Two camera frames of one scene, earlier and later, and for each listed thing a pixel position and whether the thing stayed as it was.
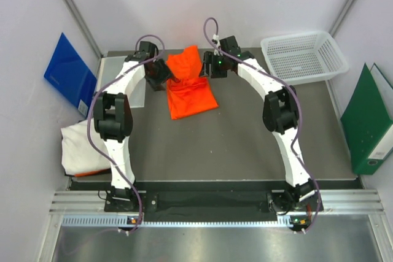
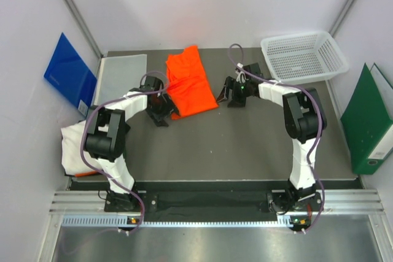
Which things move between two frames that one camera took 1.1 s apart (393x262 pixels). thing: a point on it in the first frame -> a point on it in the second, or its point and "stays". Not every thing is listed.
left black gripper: x=164 y=72 -> x=169 y=107
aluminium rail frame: x=363 y=202 stays
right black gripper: x=209 y=59 -> x=236 y=102
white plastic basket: x=304 y=57 stays
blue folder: x=71 y=76 stays
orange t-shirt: x=193 y=94 stays
